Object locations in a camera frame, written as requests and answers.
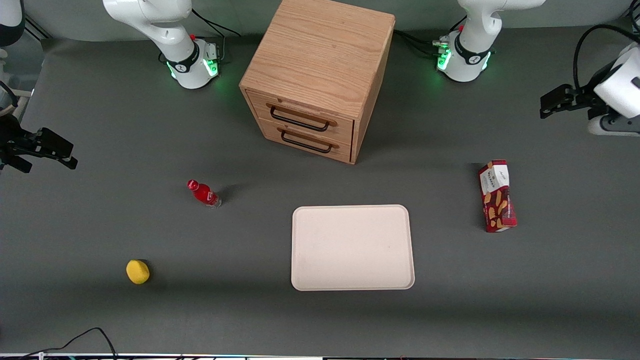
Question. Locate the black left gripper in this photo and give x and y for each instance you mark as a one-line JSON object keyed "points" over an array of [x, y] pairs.
{"points": [[584, 96]]}

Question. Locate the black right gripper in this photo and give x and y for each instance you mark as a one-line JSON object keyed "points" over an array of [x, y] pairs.
{"points": [[11, 136]]}

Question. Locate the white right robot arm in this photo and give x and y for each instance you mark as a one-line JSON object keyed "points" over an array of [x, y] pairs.
{"points": [[170, 30]]}

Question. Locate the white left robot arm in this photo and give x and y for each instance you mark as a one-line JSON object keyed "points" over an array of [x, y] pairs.
{"points": [[470, 55]]}

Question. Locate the red cookie box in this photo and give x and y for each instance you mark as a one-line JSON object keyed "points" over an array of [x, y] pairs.
{"points": [[497, 200]]}

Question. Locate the beige rectangular tray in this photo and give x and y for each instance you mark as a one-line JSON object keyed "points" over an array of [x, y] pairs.
{"points": [[352, 247]]}

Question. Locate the yellow lemon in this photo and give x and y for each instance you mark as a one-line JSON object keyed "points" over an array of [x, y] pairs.
{"points": [[137, 272]]}

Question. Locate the red soda bottle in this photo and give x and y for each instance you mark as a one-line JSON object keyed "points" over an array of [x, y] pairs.
{"points": [[202, 193]]}

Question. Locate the wooden drawer front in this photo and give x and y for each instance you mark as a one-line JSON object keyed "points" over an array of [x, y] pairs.
{"points": [[267, 131], [257, 105]]}

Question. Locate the wooden drawer cabinet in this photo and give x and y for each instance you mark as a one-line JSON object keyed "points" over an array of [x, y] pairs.
{"points": [[320, 50]]}

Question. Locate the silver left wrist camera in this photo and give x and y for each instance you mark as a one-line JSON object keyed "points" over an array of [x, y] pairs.
{"points": [[612, 126]]}

